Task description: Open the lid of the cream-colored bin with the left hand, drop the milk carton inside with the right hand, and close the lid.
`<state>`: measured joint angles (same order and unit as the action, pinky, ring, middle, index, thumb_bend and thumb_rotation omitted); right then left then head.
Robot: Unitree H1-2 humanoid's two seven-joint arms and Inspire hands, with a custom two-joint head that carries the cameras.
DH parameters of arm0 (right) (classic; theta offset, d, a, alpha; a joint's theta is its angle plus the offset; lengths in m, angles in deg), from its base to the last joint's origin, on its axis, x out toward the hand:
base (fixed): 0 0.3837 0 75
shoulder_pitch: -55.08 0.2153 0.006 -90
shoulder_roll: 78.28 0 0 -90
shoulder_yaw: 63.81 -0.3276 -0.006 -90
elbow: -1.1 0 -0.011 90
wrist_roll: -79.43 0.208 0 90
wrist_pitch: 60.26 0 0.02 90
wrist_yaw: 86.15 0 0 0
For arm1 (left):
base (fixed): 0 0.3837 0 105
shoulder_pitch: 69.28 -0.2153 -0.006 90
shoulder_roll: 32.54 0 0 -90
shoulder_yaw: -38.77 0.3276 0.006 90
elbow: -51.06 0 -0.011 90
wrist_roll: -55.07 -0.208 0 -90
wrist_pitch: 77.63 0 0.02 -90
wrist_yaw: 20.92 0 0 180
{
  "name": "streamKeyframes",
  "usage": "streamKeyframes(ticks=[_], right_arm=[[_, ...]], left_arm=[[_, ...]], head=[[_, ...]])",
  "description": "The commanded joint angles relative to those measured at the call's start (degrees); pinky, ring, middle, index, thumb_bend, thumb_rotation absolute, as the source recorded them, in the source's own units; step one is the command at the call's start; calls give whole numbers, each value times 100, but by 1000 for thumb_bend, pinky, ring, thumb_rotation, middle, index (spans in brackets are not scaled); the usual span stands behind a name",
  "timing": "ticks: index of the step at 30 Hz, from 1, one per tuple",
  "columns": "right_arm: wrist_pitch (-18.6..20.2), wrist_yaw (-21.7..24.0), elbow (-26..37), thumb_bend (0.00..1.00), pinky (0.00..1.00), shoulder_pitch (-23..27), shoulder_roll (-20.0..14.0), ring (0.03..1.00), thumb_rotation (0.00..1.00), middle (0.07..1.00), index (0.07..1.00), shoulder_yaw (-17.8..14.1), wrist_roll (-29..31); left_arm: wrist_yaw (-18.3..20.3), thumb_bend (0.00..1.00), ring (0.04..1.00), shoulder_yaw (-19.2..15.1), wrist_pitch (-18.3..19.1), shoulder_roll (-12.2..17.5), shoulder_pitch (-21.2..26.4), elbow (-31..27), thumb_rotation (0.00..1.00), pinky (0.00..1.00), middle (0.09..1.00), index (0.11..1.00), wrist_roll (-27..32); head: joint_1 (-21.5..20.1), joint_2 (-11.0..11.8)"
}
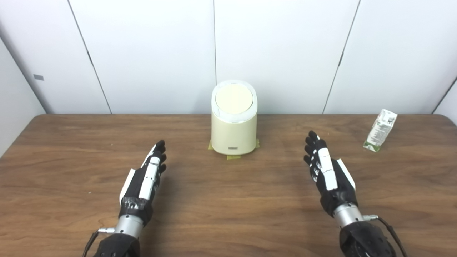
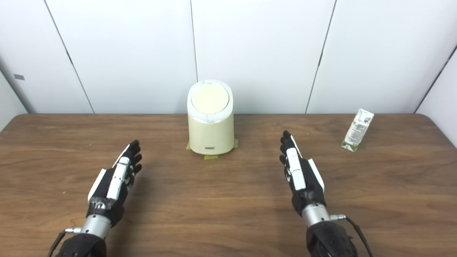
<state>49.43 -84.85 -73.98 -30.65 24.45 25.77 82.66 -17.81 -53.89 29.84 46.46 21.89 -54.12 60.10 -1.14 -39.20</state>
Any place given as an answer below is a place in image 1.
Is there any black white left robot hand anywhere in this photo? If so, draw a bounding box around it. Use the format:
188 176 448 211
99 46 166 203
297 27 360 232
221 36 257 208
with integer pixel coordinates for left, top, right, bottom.
119 140 167 227

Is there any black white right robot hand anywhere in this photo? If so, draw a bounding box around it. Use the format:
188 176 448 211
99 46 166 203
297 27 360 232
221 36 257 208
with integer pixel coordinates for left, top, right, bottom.
303 130 359 217

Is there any green white milk carton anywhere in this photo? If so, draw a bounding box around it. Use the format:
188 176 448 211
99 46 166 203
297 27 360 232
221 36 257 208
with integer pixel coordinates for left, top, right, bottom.
363 109 398 153

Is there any cream-colored bin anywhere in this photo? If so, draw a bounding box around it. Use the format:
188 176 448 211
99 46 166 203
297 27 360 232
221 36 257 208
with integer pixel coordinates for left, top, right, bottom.
211 80 258 156

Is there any round cream bin lid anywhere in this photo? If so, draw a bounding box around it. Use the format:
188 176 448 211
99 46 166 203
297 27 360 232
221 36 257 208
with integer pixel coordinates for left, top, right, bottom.
215 84 254 115

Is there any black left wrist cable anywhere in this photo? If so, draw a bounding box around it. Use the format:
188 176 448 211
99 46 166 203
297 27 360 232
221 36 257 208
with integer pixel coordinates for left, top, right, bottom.
83 228 115 257

